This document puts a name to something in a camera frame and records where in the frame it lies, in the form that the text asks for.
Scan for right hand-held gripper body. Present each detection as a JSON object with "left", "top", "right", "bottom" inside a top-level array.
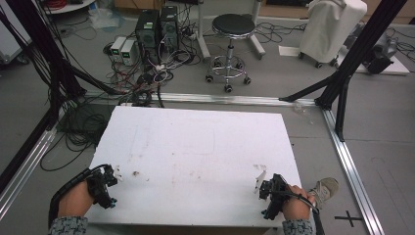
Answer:
[{"left": 258, "top": 172, "right": 293, "bottom": 220}]

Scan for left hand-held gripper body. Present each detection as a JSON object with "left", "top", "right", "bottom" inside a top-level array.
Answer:
[{"left": 85, "top": 164, "right": 118, "bottom": 210}]

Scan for person's right hand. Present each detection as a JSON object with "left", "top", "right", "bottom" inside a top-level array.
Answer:
[{"left": 281, "top": 184, "right": 316, "bottom": 221}]

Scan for person's left hand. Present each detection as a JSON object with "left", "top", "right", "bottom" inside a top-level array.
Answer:
[{"left": 58, "top": 180, "right": 96, "bottom": 218}]

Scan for person's beige shoe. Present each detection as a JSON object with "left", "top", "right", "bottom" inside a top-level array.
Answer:
[{"left": 307, "top": 176, "right": 340, "bottom": 211}]

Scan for black floor mat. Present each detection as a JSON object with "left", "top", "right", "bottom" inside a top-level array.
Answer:
[{"left": 56, "top": 103, "right": 116, "bottom": 135}]

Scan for white power supply unit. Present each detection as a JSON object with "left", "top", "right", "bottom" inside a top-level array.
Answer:
[
  {"left": 110, "top": 35, "right": 128, "bottom": 64},
  {"left": 119, "top": 39, "right": 137, "bottom": 67}
]

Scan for large black computer tower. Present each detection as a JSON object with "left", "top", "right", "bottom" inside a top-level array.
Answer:
[{"left": 134, "top": 9, "right": 161, "bottom": 66}]

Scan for small black computer tower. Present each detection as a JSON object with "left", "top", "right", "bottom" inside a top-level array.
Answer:
[{"left": 159, "top": 5, "right": 180, "bottom": 54}]

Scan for clear plastic bag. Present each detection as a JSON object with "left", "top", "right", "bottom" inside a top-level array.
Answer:
[{"left": 88, "top": 7, "right": 126, "bottom": 31}]

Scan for white table stand legs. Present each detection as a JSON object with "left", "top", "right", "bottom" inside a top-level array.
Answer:
[{"left": 195, "top": 0, "right": 267, "bottom": 62}]

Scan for black round stool chrome base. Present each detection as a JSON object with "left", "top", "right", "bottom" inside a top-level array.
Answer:
[{"left": 205, "top": 13, "right": 257, "bottom": 94}]

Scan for round white table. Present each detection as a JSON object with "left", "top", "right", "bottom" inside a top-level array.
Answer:
[{"left": 41, "top": 0, "right": 97, "bottom": 16}]

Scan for white covered cart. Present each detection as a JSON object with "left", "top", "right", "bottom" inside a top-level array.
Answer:
[{"left": 298, "top": 0, "right": 368, "bottom": 70}]

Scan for black device on white board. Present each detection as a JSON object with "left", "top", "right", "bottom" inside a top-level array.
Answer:
[{"left": 362, "top": 30, "right": 399, "bottom": 75}]

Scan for white flat floor board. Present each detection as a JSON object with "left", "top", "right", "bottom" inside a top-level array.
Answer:
[{"left": 336, "top": 53, "right": 411, "bottom": 76}]

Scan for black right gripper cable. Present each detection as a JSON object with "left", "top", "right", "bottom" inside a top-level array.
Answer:
[{"left": 283, "top": 183, "right": 326, "bottom": 235}]

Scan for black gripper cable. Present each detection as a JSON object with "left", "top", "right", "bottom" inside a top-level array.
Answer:
[
  {"left": 283, "top": 183, "right": 326, "bottom": 235},
  {"left": 47, "top": 164, "right": 111, "bottom": 229}
]

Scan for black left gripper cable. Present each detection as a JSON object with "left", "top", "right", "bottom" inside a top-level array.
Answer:
[{"left": 47, "top": 164, "right": 111, "bottom": 229}]

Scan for long aluminium floor rail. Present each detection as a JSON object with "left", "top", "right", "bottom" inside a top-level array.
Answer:
[{"left": 82, "top": 90, "right": 318, "bottom": 108}]

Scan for tangle of floor cables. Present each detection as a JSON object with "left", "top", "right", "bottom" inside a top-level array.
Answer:
[{"left": 102, "top": 19, "right": 202, "bottom": 109}]

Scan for black frame post with cables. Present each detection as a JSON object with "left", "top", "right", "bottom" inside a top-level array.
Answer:
[{"left": 0, "top": 0, "right": 130, "bottom": 131}]

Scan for loose black floor cables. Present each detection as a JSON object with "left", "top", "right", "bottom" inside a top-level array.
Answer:
[{"left": 254, "top": 21, "right": 308, "bottom": 45}]

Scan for black braced frame post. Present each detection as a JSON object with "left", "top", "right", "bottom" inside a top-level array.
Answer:
[{"left": 278, "top": 0, "right": 409, "bottom": 143}]

